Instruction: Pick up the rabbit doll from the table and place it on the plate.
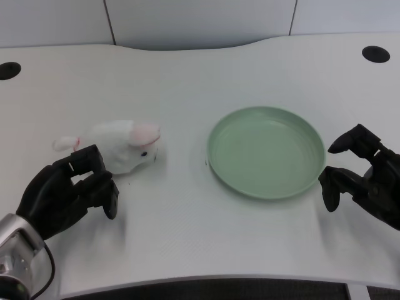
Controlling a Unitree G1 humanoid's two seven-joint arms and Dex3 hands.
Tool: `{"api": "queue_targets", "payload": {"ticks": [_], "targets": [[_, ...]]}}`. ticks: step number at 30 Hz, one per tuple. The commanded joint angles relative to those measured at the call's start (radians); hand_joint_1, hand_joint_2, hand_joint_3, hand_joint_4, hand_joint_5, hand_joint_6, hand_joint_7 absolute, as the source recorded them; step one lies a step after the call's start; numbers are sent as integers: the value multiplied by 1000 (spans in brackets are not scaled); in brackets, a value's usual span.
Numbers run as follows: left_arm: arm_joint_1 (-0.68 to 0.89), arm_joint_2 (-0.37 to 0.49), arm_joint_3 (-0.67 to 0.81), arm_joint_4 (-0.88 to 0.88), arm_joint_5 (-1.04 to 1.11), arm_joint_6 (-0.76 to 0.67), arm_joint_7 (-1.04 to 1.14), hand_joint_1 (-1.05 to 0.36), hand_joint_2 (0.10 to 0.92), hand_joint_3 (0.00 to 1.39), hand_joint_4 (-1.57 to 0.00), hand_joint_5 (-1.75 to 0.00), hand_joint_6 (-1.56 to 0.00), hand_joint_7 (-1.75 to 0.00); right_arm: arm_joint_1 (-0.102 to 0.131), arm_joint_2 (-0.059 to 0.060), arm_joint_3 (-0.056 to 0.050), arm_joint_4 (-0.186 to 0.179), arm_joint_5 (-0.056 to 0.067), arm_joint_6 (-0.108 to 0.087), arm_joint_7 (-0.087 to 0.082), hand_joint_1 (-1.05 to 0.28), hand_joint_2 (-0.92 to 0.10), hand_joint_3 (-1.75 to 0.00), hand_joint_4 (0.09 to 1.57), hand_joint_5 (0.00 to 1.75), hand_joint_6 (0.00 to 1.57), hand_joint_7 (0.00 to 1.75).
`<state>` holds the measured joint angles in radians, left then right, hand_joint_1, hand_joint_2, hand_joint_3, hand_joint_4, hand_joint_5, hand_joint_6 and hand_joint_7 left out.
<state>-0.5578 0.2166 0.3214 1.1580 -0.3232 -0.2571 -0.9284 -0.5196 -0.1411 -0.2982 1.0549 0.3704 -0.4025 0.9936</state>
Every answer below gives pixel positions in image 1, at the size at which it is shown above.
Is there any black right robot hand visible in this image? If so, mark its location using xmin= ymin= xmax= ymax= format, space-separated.
xmin=318 ymin=123 xmax=400 ymax=232

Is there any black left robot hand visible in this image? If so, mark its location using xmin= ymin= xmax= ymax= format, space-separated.
xmin=16 ymin=144 xmax=121 ymax=241

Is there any white rabbit doll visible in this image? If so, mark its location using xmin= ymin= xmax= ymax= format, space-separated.
xmin=52 ymin=120 xmax=161 ymax=175

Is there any green round plate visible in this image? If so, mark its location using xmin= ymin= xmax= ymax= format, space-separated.
xmin=206 ymin=106 xmax=327 ymax=200

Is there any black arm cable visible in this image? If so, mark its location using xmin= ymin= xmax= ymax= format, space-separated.
xmin=29 ymin=240 xmax=56 ymax=299

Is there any black table cable grommet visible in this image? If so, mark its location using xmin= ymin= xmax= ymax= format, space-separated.
xmin=0 ymin=61 xmax=22 ymax=81
xmin=361 ymin=46 xmax=391 ymax=64

